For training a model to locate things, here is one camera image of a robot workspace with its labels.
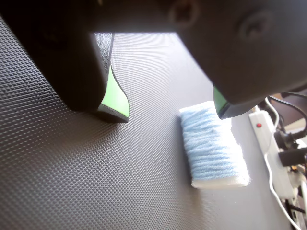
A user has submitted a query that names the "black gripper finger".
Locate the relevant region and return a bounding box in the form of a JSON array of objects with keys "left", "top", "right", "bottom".
[
  {"left": 0, "top": 0, "right": 130, "bottom": 124},
  {"left": 165, "top": 0, "right": 307, "bottom": 120}
]

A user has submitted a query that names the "white cloth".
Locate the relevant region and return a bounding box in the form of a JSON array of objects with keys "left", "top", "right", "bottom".
[{"left": 177, "top": 100, "right": 252, "bottom": 190}]

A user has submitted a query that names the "black power adapter plug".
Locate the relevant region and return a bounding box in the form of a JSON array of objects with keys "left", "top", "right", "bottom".
[{"left": 278, "top": 147, "right": 307, "bottom": 168}]

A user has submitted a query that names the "white power strip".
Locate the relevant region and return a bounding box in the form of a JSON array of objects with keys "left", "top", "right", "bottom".
[{"left": 248, "top": 109, "right": 302, "bottom": 199}]

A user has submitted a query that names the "large dark grey mat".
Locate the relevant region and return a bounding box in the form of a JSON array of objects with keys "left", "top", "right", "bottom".
[{"left": 0, "top": 14, "right": 298, "bottom": 230}]

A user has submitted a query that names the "black plug with cable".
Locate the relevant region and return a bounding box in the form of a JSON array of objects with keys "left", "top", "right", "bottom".
[{"left": 268, "top": 91, "right": 307, "bottom": 146}]

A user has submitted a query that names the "thin white cable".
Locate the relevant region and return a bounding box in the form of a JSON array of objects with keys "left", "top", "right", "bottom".
[{"left": 263, "top": 95, "right": 303, "bottom": 230}]

